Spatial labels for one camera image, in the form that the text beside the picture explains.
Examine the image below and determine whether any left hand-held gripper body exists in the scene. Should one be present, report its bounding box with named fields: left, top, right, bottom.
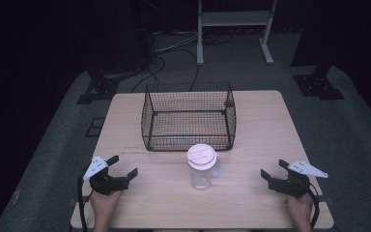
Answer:
left=82, top=156, right=130, bottom=196

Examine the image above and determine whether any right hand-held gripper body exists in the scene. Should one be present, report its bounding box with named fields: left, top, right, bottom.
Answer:
left=268, top=159, right=329, bottom=199

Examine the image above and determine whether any person's left hand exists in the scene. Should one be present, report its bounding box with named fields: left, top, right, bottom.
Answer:
left=89, top=189, right=124, bottom=224

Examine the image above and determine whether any person's right hand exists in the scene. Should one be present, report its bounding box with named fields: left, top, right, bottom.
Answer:
left=285, top=192, right=314, bottom=225

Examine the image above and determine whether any clear cup with pink lid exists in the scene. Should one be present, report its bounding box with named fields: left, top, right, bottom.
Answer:
left=185, top=143, right=222, bottom=191

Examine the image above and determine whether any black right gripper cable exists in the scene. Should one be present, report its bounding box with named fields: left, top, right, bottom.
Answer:
left=306, top=182, right=321, bottom=230

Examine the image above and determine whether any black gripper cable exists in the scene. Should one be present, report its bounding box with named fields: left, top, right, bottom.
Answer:
left=76, top=165, right=94, bottom=232
left=306, top=182, right=321, bottom=230

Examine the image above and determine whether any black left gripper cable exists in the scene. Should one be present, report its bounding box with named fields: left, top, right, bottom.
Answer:
left=76, top=165, right=94, bottom=232

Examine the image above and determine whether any black wire mesh basket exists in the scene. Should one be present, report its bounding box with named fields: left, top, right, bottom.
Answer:
left=140, top=81, right=238, bottom=153

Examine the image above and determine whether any black stand with base plate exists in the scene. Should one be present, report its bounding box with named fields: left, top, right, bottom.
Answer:
left=290, top=0, right=346, bottom=102
left=75, top=47, right=122, bottom=105

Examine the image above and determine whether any black floor cable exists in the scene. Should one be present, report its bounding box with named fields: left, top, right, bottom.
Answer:
left=156, top=47, right=201, bottom=93
left=130, top=47, right=167, bottom=94

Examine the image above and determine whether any white floor cable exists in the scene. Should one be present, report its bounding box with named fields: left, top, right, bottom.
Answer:
left=154, top=31, right=201, bottom=55

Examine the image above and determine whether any white metal desk frame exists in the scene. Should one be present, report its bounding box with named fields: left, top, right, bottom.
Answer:
left=196, top=0, right=278, bottom=67

